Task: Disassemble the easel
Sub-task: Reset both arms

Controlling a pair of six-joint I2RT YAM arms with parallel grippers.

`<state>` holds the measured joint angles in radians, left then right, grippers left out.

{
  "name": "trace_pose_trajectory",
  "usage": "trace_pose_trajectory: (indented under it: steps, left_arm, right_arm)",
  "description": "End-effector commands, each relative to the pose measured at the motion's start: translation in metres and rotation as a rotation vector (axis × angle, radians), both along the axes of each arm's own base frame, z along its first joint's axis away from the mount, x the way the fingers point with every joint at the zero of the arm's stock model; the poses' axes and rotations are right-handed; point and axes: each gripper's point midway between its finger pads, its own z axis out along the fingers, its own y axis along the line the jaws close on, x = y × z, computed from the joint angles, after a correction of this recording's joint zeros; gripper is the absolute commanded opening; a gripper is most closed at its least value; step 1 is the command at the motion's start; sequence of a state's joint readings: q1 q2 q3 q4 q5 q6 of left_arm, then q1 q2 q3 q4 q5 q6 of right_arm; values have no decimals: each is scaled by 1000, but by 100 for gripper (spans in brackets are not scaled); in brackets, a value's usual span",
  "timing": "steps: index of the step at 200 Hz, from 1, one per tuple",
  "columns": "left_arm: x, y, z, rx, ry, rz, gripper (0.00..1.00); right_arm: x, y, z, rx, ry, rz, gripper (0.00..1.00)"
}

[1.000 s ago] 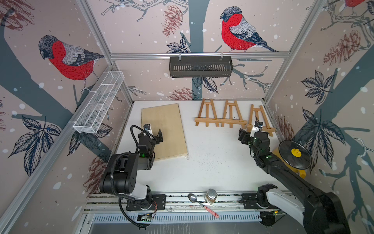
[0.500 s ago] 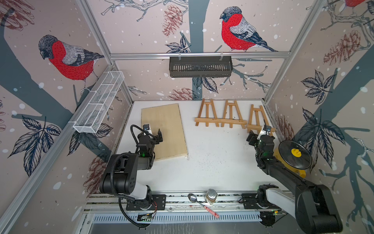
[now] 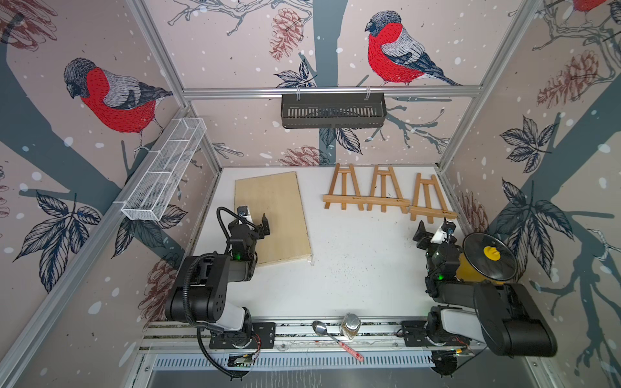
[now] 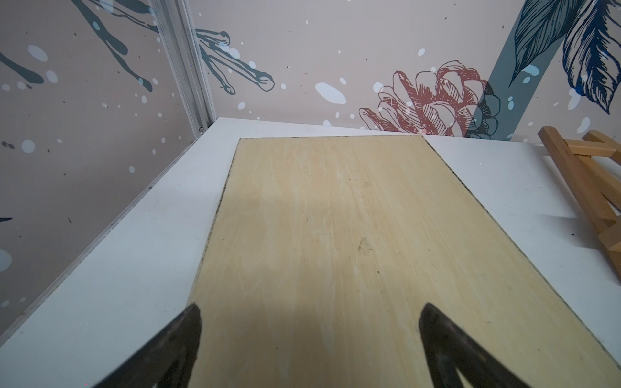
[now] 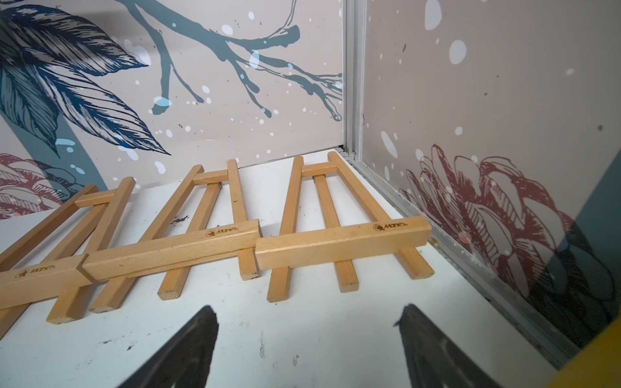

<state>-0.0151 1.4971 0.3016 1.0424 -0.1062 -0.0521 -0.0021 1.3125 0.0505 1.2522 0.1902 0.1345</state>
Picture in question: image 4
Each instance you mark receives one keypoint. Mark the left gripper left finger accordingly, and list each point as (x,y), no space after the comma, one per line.
(167,359)

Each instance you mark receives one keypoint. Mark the wooden easel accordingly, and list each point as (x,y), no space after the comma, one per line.
(595,189)

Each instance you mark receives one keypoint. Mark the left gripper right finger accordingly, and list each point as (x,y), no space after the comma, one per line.
(452,355)

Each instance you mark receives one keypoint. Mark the plywood board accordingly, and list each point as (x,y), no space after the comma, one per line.
(324,252)

